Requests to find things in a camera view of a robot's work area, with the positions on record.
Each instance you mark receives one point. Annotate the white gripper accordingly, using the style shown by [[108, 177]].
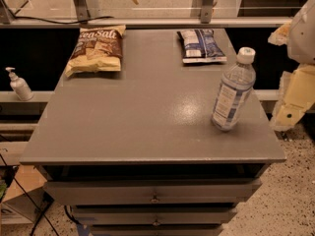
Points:
[[303, 38]]

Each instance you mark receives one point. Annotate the clear blue-label plastic bottle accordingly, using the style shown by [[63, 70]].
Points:
[[236, 84]]

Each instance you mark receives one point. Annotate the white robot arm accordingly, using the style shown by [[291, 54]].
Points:
[[301, 39]]

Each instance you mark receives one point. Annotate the white pump dispenser bottle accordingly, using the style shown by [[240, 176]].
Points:
[[19, 85]]

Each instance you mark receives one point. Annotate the blue white snack bag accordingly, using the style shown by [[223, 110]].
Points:
[[199, 46]]

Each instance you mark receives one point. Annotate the grey drawer cabinet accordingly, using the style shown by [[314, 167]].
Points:
[[151, 121]]

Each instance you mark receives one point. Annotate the sea salt chips bag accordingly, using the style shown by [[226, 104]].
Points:
[[97, 50]]

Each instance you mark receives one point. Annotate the top grey drawer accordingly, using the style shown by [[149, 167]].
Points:
[[101, 193]]

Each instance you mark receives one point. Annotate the grey drawer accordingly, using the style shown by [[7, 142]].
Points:
[[154, 215], [101, 193]]

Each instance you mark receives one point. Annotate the middle grey drawer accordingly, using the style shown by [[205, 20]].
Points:
[[154, 215]]

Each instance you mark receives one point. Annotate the cardboard box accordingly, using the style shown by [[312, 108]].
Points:
[[23, 197]]

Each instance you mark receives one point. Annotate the metal frame leg right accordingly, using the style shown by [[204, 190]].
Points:
[[206, 11]]

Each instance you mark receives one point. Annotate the metal frame leg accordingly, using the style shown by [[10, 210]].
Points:
[[206, 11], [86, 10]]

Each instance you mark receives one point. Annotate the metal frame leg left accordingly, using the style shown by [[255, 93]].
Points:
[[86, 10]]

